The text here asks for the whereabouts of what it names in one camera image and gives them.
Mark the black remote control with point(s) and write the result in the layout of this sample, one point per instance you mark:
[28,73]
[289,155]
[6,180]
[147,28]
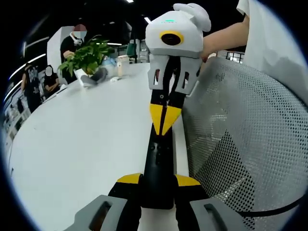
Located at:
[156,173]

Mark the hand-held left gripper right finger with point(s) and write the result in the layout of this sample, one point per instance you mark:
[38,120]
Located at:
[192,204]

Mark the dark grey curved object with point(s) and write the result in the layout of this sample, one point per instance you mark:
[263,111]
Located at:
[93,78]

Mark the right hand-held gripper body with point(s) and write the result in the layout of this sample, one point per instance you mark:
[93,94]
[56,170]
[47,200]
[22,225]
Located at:
[190,26]

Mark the small white blue wrapper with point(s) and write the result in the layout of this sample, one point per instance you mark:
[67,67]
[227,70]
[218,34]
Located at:
[116,79]

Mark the grey mesh office chair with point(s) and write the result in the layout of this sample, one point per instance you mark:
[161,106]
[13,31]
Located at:
[252,120]

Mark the light blue plastic bag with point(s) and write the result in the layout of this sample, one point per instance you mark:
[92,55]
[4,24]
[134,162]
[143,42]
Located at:
[110,63]

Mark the person's white shirt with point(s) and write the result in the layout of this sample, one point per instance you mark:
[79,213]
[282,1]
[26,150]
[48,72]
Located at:
[272,36]

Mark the beige drink bottle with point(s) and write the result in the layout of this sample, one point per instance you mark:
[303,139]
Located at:
[122,66]

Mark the green potted plant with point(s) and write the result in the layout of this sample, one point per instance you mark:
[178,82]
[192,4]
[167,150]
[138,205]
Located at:
[84,55]

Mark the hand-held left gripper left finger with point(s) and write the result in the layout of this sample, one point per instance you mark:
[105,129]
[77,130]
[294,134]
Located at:
[120,204]

